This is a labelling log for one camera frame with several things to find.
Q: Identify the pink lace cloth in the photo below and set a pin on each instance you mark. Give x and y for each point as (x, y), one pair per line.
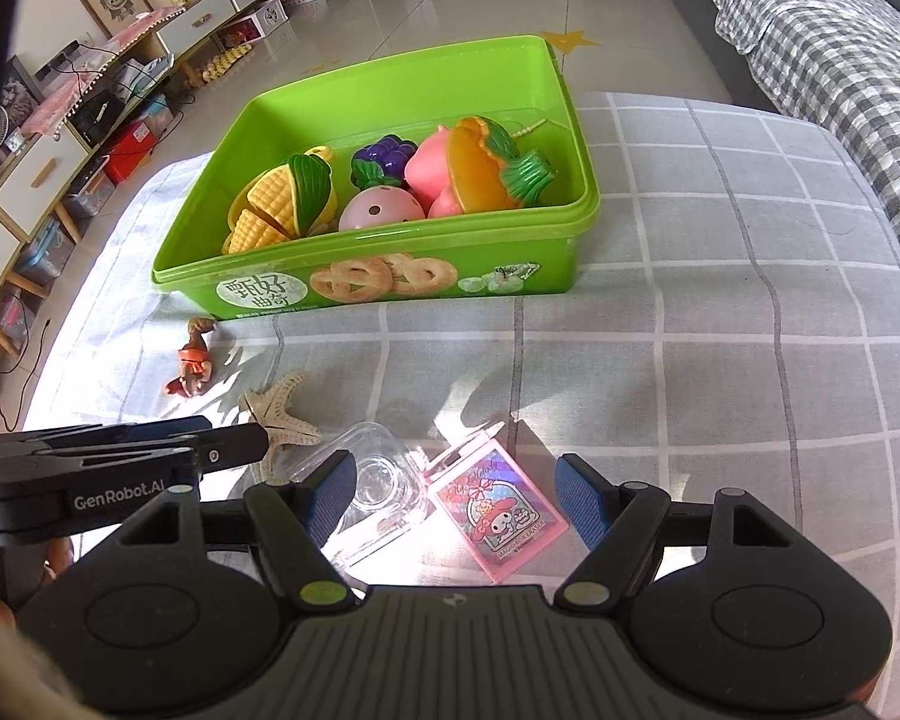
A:
(97, 67)

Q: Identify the blue storage bin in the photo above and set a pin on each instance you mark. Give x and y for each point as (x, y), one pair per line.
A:
(41, 255)

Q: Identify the clear plastic container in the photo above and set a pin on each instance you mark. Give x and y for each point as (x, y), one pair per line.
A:
(379, 484)

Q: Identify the framed cartoon picture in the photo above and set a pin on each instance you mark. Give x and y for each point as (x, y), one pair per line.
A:
(112, 0)

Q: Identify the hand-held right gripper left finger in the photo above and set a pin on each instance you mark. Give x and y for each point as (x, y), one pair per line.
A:
(334, 496)

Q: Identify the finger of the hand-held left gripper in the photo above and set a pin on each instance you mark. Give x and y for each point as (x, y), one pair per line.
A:
(120, 433)
(232, 446)

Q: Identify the black audio device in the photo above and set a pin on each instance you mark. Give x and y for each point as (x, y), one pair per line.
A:
(97, 116)

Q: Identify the row of yellow toys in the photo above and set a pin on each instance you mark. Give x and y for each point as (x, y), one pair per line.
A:
(221, 64)

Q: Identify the purple grape toy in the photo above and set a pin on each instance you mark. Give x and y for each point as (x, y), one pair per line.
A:
(386, 157)

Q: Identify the coral pink round toy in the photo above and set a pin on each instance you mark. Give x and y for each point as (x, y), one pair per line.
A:
(427, 165)

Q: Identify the dark framed picture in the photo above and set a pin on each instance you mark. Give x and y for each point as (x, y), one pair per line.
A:
(19, 79)

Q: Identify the yellow star floor sticker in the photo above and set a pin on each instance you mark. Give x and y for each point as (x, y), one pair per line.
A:
(568, 41)

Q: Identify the white wooden drawer cabinet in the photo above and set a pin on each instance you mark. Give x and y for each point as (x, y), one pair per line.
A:
(217, 11)

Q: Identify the grey plaid tablecloth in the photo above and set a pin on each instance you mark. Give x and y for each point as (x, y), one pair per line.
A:
(720, 315)

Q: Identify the dark grey sofa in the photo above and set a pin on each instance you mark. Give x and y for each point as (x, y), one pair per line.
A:
(701, 15)

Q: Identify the white red gift box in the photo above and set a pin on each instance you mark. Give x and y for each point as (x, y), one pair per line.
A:
(259, 19)

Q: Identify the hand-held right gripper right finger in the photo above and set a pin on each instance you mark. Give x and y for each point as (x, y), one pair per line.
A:
(581, 504)

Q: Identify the white wooden side cabinet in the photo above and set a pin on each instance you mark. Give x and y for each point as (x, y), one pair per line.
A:
(22, 187)

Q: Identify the red brown lobster toy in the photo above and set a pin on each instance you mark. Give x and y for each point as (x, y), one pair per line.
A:
(191, 379)

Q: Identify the green plastic box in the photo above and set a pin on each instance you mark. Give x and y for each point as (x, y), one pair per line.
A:
(435, 270)

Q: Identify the red storage box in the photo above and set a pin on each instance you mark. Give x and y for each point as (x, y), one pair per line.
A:
(129, 151)

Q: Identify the grey checked blanket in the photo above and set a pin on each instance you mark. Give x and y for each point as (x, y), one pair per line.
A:
(832, 52)

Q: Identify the yellow corn toy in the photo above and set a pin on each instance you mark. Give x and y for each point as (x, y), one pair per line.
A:
(270, 195)

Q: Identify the orange persimmon toy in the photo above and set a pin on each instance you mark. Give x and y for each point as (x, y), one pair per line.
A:
(476, 172)

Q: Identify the beige starfish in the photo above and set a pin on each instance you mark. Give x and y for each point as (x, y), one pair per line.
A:
(277, 409)

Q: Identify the pale pink ball toy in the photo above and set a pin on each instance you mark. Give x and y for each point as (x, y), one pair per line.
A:
(379, 214)

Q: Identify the pink card case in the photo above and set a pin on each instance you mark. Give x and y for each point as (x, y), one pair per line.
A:
(495, 517)

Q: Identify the white fan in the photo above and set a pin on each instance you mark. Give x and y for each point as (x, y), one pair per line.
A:
(7, 131)

